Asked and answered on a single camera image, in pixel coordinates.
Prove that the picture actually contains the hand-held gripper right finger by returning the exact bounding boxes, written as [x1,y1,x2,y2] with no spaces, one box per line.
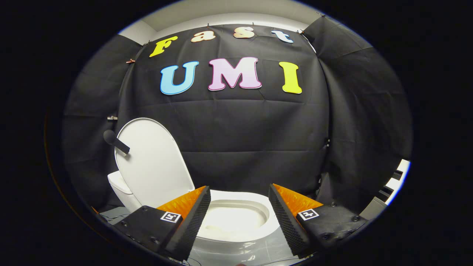
[268,184,369,259]

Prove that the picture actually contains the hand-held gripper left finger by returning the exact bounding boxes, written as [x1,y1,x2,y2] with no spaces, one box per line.
[113,185,211,262]

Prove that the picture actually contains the white toilet lid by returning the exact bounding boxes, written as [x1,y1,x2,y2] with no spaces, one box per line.
[114,117,195,208]

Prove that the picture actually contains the black round pull tab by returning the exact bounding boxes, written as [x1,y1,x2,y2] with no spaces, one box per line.
[103,129,130,155]

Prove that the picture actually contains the white ceramic toilet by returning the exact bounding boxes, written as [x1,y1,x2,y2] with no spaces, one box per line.
[107,171,282,255]

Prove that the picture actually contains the grey cabinet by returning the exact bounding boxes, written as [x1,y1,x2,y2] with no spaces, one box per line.
[359,197,387,221]

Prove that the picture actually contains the black backdrop cloth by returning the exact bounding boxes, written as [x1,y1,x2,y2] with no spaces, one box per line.
[61,17,413,212]

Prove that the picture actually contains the black and white slatted rack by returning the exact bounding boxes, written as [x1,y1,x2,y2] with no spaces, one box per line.
[378,159,411,204]

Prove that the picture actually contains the thin dark floor cables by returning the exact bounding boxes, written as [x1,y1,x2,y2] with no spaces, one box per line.
[100,212,130,223]

